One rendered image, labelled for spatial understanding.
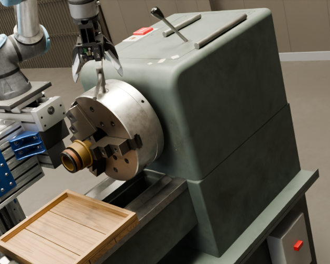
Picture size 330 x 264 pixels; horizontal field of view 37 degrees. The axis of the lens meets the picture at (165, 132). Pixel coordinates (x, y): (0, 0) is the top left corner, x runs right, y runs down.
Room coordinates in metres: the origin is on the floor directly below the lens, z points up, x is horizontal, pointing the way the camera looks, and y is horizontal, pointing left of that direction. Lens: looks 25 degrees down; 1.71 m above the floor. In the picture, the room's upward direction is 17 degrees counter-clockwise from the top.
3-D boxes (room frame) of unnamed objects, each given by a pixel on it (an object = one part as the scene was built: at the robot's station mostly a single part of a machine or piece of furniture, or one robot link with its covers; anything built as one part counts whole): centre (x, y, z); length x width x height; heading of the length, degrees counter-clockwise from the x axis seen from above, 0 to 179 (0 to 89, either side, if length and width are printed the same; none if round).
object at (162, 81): (1.75, -0.13, 1.06); 0.59 x 0.48 x 0.39; 130
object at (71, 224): (1.29, 0.38, 0.89); 0.36 x 0.30 x 0.04; 40
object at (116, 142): (1.36, 0.16, 1.08); 0.12 x 0.11 x 0.05; 40
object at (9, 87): (1.98, 0.55, 1.21); 0.15 x 0.15 x 0.10
